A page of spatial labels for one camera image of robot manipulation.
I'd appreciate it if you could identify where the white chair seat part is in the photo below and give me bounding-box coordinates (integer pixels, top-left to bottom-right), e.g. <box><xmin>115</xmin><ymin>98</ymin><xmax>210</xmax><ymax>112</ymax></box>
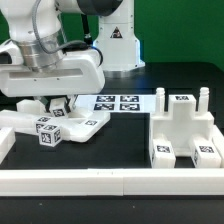
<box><xmin>149</xmin><ymin>87</ymin><xmax>214</xmax><ymax>156</ymax></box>

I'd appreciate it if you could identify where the white chair back long part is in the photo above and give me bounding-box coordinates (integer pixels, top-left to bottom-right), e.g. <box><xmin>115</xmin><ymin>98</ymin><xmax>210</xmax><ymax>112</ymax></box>
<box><xmin>0</xmin><ymin>110</ymin><xmax>52</xmax><ymax>135</ymax></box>

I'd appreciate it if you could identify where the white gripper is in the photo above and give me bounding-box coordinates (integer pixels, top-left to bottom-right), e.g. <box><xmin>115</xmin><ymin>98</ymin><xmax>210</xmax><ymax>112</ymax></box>
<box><xmin>0</xmin><ymin>49</ymin><xmax>105</xmax><ymax>112</ymax></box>

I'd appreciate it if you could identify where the white flat chair panel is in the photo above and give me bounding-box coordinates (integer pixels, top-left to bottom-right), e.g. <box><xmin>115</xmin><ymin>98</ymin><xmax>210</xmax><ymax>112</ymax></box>
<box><xmin>59</xmin><ymin>107</ymin><xmax>110</xmax><ymax>143</ymax></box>

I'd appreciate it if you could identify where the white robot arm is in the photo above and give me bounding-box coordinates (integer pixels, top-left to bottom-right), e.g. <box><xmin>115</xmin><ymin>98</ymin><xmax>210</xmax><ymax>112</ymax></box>
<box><xmin>0</xmin><ymin>0</ymin><xmax>145</xmax><ymax>97</ymax></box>

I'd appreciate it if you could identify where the white left rail block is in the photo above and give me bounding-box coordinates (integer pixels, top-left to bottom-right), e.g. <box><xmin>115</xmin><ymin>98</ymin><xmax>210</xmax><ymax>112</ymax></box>
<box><xmin>0</xmin><ymin>127</ymin><xmax>16</xmax><ymax>164</ymax></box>

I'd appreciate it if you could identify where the white marker sheet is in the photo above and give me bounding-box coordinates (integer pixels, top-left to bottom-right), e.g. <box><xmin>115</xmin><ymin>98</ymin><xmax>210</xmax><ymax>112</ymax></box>
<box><xmin>75</xmin><ymin>94</ymin><xmax>156</xmax><ymax>113</ymax></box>

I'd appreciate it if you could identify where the white right rail block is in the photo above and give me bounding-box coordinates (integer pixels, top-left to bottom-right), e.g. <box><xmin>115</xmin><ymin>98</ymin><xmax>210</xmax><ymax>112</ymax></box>
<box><xmin>212</xmin><ymin>125</ymin><xmax>224</xmax><ymax>168</ymax></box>

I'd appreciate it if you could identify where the white rail block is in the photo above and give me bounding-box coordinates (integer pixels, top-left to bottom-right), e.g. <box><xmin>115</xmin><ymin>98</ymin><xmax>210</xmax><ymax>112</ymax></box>
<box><xmin>0</xmin><ymin>127</ymin><xmax>16</xmax><ymax>164</ymax></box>
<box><xmin>212</xmin><ymin>125</ymin><xmax>224</xmax><ymax>168</ymax></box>

